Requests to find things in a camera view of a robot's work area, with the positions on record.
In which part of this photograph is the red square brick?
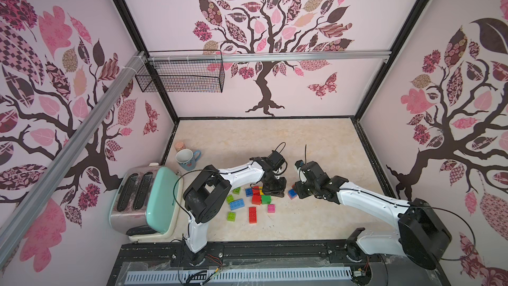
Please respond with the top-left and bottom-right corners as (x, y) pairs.
(252, 186), (261, 195)
(251, 195), (262, 205)

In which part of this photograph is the red long brick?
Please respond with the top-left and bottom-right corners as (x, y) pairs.
(248, 207), (257, 224)

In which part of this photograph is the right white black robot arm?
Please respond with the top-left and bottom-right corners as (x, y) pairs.
(294, 160), (452, 270)

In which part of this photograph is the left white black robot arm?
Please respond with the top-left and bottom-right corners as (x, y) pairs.
(183, 150), (288, 254)

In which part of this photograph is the green square brick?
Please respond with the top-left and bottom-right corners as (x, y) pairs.
(261, 195), (272, 205)

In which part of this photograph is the light blue long brick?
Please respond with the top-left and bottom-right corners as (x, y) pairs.
(229, 199), (245, 211)

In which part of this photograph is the lime square brick front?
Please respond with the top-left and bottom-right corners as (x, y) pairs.
(227, 212), (236, 222)

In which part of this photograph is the blue floral mug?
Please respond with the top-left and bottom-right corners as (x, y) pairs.
(175, 149), (202, 172)

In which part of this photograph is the small pink cup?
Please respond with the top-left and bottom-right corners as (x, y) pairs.
(174, 141), (187, 152)

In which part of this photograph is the mint chrome toaster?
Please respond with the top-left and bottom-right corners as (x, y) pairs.
(109, 164), (183, 242)

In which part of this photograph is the black wire basket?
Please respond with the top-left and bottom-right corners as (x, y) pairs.
(136, 49), (226, 93)

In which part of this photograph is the aluminium frame rail back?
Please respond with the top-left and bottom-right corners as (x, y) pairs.
(148, 50), (392, 63)

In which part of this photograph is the aluminium frame rail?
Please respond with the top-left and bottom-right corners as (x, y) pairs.
(1, 51), (146, 266)
(148, 50), (392, 63)

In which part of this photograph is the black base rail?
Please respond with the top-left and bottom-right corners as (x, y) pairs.
(118, 238), (433, 265)

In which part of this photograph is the white slotted cable duct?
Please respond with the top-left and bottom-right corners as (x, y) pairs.
(124, 267), (353, 285)

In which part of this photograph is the aluminium frame rail left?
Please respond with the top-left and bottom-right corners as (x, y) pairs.
(1, 51), (146, 266)

